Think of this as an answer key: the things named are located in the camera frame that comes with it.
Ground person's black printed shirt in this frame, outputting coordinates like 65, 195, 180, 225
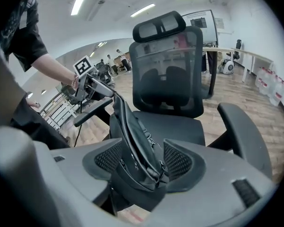
0, 0, 49, 72

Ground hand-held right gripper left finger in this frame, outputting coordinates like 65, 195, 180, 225
41, 138, 133, 227

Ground black-framed display screen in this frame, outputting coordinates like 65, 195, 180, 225
181, 9, 219, 46

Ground black bag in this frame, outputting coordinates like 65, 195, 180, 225
99, 92, 170, 217

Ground long white table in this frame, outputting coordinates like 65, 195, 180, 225
231, 47, 275, 83

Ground black mesh office chair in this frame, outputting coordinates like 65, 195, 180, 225
73, 10, 273, 183

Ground cluster of clear water jugs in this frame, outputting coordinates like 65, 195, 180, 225
254, 67, 284, 107

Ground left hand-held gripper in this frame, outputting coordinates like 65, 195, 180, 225
72, 55, 115, 104

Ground white metal rack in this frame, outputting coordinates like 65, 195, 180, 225
39, 90, 78, 130

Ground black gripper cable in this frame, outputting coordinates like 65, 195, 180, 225
74, 100, 84, 148

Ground white round machine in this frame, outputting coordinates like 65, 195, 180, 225
217, 58, 235, 75

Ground person's black trousers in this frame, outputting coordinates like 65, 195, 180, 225
9, 98, 71, 150

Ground white wall notice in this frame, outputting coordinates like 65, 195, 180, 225
214, 17, 225, 30

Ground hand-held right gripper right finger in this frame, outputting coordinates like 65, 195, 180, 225
151, 138, 279, 227

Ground person's left forearm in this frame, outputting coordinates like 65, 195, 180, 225
31, 52, 79, 91

